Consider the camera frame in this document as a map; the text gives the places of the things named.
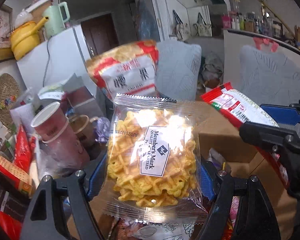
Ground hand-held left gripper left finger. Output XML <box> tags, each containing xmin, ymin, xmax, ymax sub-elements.
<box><xmin>20</xmin><ymin>154</ymin><xmax>108</xmax><ymax>240</ymax></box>

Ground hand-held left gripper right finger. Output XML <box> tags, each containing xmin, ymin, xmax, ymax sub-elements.
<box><xmin>197</xmin><ymin>159</ymin><xmax>282</xmax><ymax>240</ymax></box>

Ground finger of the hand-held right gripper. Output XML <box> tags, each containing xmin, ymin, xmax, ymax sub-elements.
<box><xmin>239</xmin><ymin>121</ymin><xmax>300</xmax><ymax>158</ymax></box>
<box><xmin>260</xmin><ymin>99</ymin><xmax>300</xmax><ymax>126</ymax></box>

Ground pink white red packet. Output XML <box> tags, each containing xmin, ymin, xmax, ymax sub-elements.
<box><xmin>225</xmin><ymin>195</ymin><xmax>243</xmax><ymax>240</ymax></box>

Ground clear waffle cookie packet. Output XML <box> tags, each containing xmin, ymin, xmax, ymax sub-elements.
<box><xmin>104</xmin><ymin>93</ymin><xmax>208</xmax><ymax>227</ymax></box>

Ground white grey-print snack packet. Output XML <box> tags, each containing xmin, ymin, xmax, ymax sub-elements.
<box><xmin>137</xmin><ymin>221</ymin><xmax>203</xmax><ymax>240</ymax></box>

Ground grey covered chair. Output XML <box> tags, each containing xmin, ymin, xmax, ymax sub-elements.
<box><xmin>240</xmin><ymin>44</ymin><xmax>300</xmax><ymax>105</ymax></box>
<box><xmin>155</xmin><ymin>40</ymin><xmax>202</xmax><ymax>100</ymax></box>

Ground purple plastic wrap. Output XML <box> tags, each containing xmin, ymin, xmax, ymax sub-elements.
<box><xmin>92</xmin><ymin>117</ymin><xmax>112</xmax><ymax>143</ymax></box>

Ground pink paper cup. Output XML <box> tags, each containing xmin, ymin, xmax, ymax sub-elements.
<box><xmin>30</xmin><ymin>101</ymin><xmax>90</xmax><ymax>170</ymax></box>

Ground pink paper bows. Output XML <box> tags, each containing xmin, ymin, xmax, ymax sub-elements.
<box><xmin>252</xmin><ymin>36</ymin><xmax>279</xmax><ymax>52</ymax></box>

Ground red standing packet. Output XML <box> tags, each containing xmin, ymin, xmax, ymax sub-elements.
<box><xmin>14</xmin><ymin>125</ymin><xmax>32</xmax><ymax>173</ymax></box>

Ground orange patterned box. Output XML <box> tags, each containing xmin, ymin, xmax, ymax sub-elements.
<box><xmin>0</xmin><ymin>150</ymin><xmax>33</xmax><ymax>198</ymax></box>

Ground black coffee bag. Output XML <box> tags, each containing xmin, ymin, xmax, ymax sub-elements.
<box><xmin>0</xmin><ymin>180</ymin><xmax>28</xmax><ymax>220</ymax></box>

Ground row of jars and bottles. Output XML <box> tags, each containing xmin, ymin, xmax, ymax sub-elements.
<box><xmin>221</xmin><ymin>10</ymin><xmax>290</xmax><ymax>37</ymax></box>

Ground red canister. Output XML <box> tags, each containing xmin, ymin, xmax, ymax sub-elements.
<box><xmin>0</xmin><ymin>211</ymin><xmax>23</xmax><ymax>240</ymax></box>

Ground large red white nut bag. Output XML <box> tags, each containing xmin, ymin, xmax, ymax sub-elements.
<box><xmin>86</xmin><ymin>39</ymin><xmax>160</xmax><ymax>99</ymax></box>

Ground canvas tote bag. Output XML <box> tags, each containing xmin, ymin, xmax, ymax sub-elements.
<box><xmin>193</xmin><ymin>12</ymin><xmax>213</xmax><ymax>37</ymax></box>
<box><xmin>172</xmin><ymin>9</ymin><xmax>192</xmax><ymax>42</ymax></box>

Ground round woven mat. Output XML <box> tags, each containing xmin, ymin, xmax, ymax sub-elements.
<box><xmin>0</xmin><ymin>73</ymin><xmax>22</xmax><ymax>130</ymax></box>

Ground white fridge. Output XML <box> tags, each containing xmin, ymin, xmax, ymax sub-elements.
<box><xmin>16</xmin><ymin>24</ymin><xmax>95</xmax><ymax>93</ymax></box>

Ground brown door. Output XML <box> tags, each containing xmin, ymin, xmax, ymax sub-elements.
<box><xmin>80</xmin><ymin>17</ymin><xmax>120</xmax><ymax>58</ymax></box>

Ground yellow pot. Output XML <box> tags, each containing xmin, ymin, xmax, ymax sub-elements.
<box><xmin>10</xmin><ymin>17</ymin><xmax>50</xmax><ymax>60</ymax></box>

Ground blue plastic sheet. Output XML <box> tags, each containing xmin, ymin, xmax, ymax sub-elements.
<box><xmin>135</xmin><ymin>0</ymin><xmax>158</xmax><ymax>42</ymax></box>

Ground green electric kettle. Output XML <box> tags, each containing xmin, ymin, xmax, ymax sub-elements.
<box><xmin>42</xmin><ymin>1</ymin><xmax>70</xmax><ymax>40</ymax></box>

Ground framed picture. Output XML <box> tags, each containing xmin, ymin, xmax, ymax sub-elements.
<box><xmin>0</xmin><ymin>4</ymin><xmax>15</xmax><ymax>64</ymax></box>

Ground black power cable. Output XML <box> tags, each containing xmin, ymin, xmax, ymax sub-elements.
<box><xmin>42</xmin><ymin>39</ymin><xmax>52</xmax><ymax>87</ymax></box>

